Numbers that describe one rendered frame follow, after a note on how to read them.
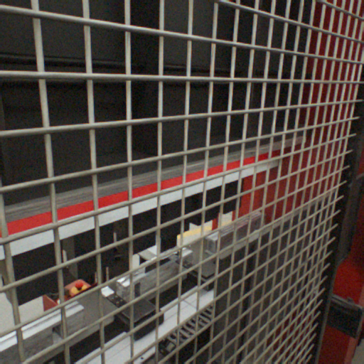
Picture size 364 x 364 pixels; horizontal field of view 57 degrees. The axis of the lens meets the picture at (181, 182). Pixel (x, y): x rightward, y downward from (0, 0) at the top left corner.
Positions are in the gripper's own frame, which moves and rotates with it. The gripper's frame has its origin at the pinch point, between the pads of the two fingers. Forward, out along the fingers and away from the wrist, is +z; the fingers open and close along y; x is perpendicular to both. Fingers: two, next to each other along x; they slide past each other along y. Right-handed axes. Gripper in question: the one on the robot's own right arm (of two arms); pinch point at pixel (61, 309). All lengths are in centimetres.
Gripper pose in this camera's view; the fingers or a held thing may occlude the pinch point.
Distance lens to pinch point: 168.1
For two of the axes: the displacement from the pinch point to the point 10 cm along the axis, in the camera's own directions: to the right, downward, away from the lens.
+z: 1.6, 9.8, 1.2
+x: 6.2, -1.9, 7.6
